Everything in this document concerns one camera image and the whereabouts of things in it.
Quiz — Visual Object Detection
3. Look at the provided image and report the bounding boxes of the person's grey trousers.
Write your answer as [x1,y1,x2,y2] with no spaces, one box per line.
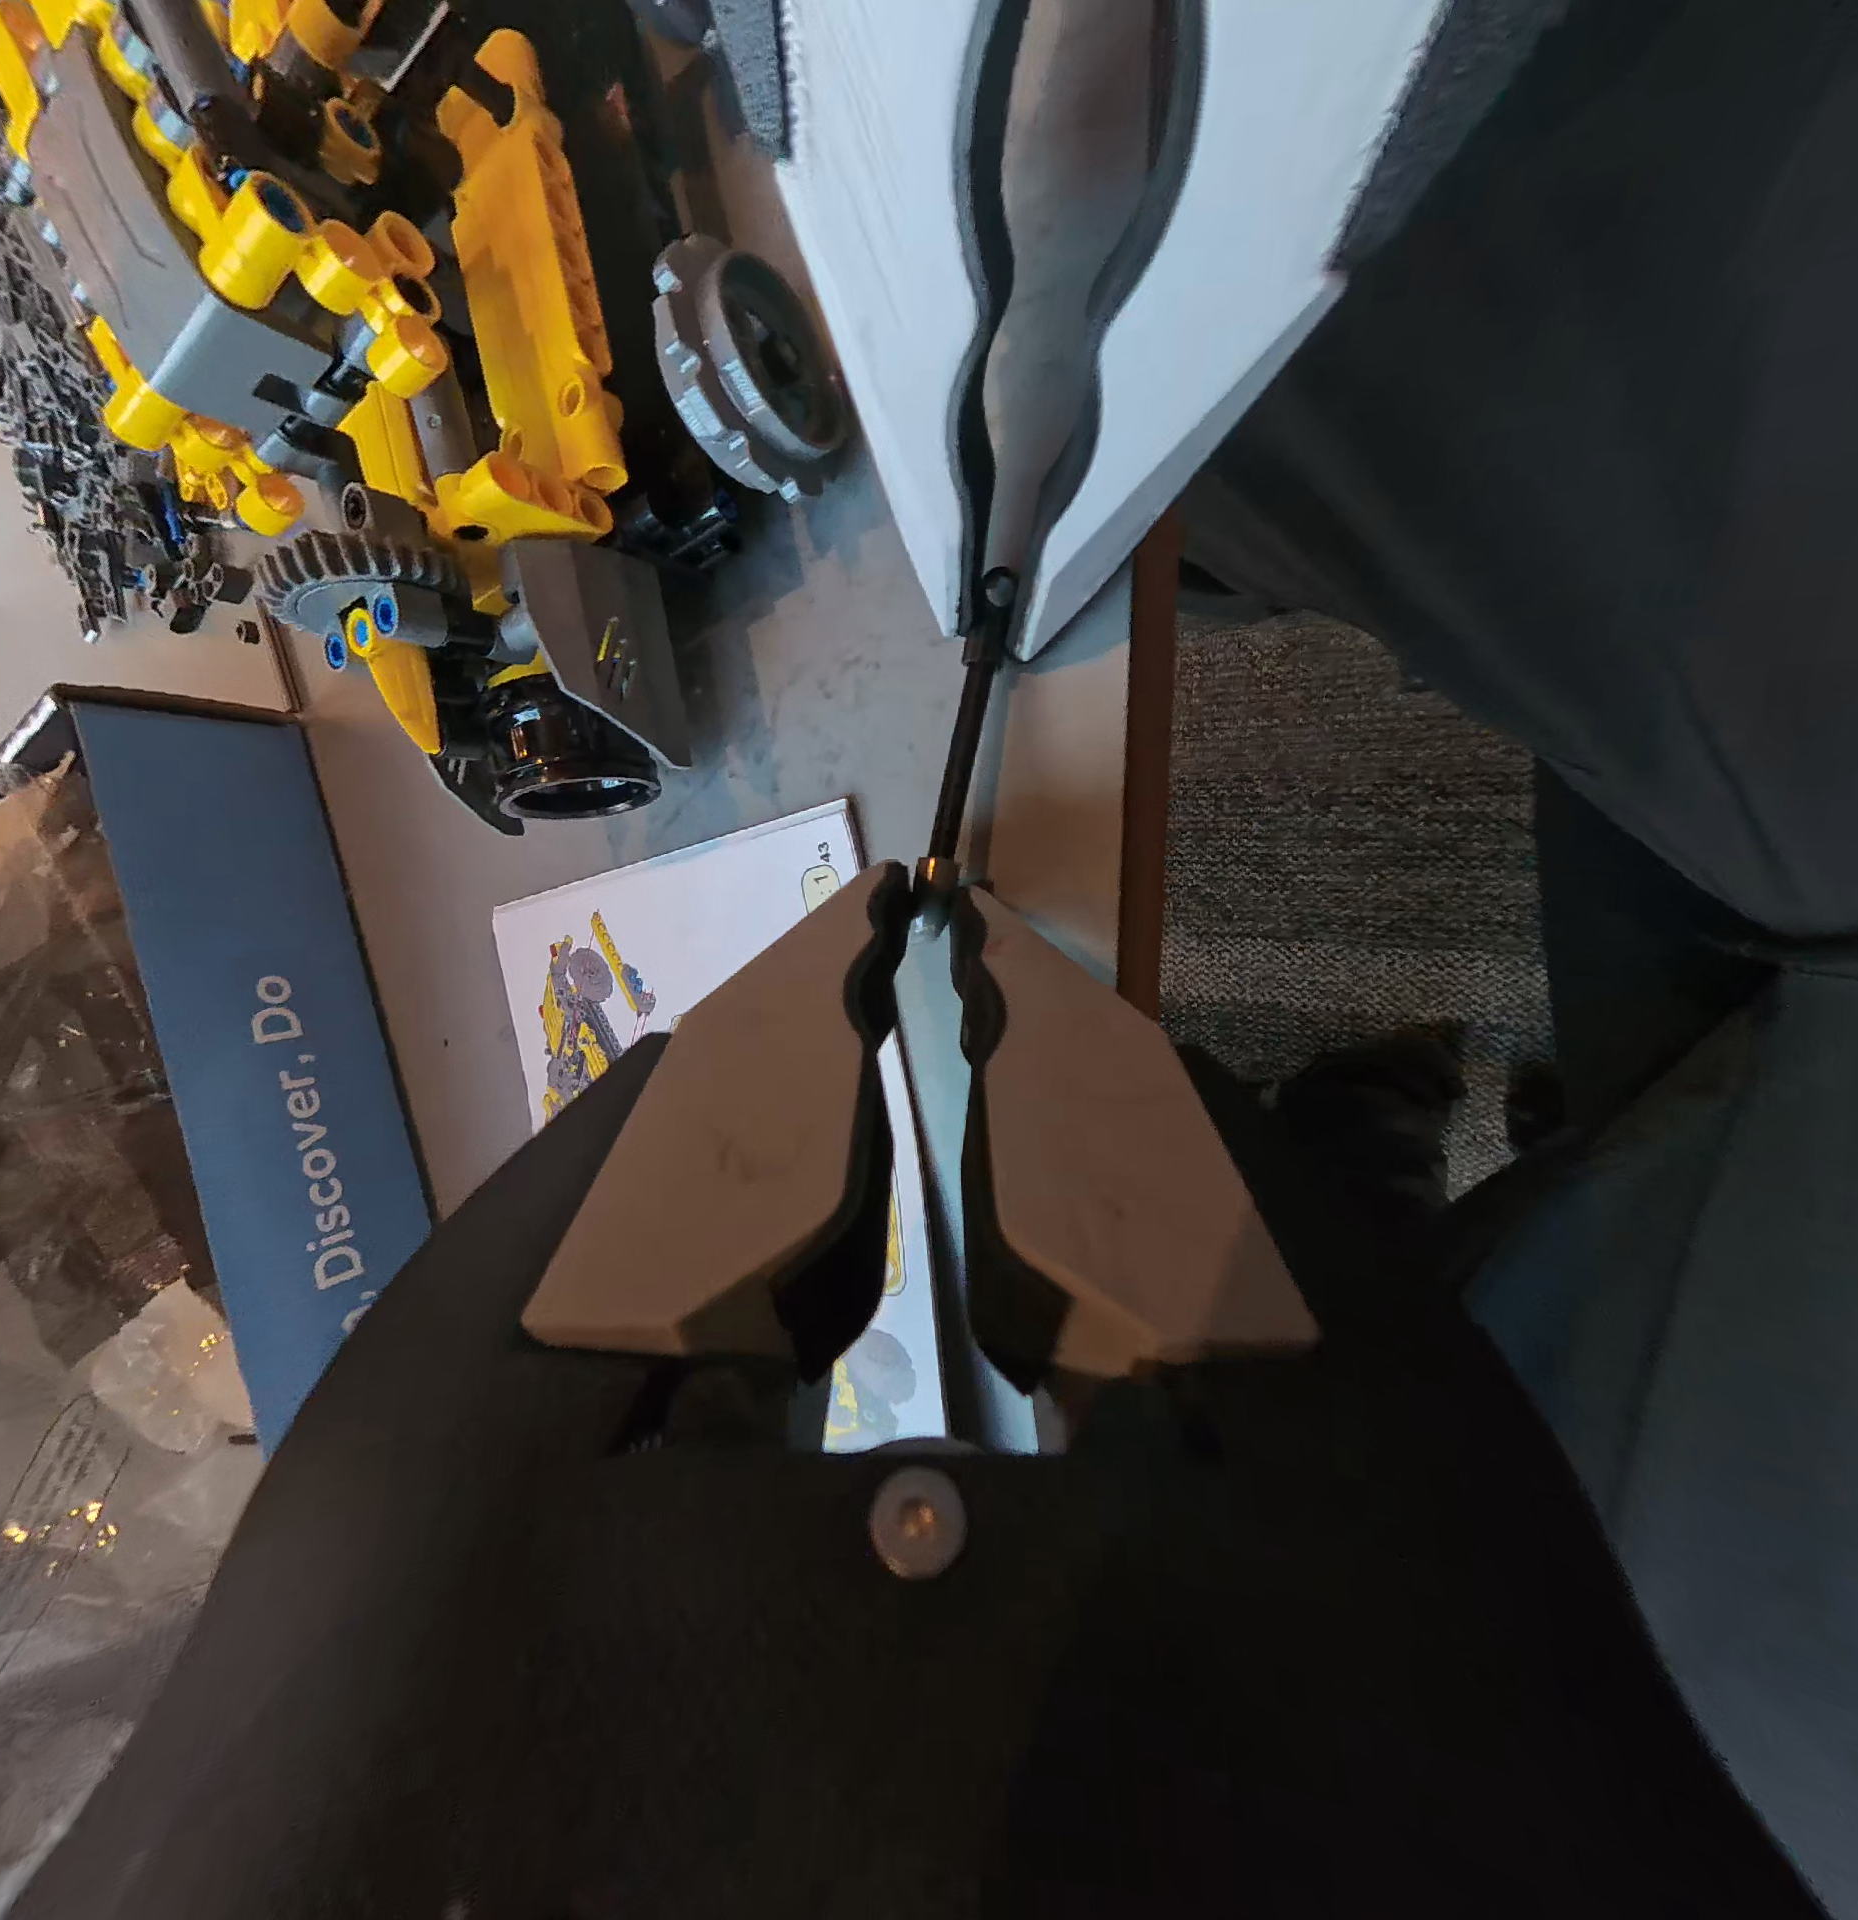
[1183,0,1858,1920]

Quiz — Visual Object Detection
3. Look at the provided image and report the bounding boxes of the yellow black brick vehicle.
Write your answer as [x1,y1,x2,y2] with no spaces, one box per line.
[0,0,856,832]

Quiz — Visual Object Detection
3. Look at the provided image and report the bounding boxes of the clear plastic bag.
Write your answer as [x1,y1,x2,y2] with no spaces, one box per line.
[0,748,272,1800]

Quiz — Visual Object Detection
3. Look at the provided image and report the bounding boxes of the black axle with grey elbow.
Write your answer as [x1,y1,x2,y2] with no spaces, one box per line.
[909,562,1019,932]

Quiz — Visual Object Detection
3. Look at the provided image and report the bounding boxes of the building instruction booklet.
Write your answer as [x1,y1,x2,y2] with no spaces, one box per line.
[492,797,950,1457]

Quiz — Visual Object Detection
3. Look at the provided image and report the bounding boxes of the pile of small brick parts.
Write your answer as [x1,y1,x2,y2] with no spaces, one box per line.
[0,44,256,647]

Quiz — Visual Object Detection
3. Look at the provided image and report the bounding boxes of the blue cardboard box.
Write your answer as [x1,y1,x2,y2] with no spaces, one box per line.
[0,684,440,1847]

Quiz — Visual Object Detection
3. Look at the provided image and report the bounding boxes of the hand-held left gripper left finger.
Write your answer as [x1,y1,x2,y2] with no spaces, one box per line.
[522,861,909,1383]

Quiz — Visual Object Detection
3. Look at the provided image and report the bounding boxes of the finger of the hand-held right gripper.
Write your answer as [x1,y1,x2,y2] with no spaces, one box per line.
[775,0,1012,640]
[1012,0,1451,664]

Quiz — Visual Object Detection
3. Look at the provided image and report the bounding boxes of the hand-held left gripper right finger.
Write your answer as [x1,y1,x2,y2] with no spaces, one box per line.
[950,875,1322,1389]

